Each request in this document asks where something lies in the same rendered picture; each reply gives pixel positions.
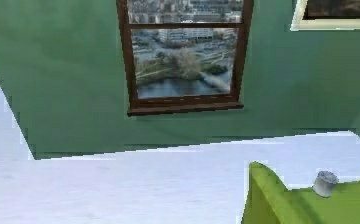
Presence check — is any brown framed window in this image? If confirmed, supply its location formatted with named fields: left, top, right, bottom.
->
left=116, top=0, right=255, bottom=117

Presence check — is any green sofa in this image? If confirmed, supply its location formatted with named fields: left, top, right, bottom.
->
left=241, top=161, right=360, bottom=224

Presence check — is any small grey cylinder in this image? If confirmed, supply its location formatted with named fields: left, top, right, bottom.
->
left=312, top=170, right=339, bottom=199

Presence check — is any white framed wall picture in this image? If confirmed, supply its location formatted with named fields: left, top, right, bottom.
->
left=290, top=0, right=360, bottom=32

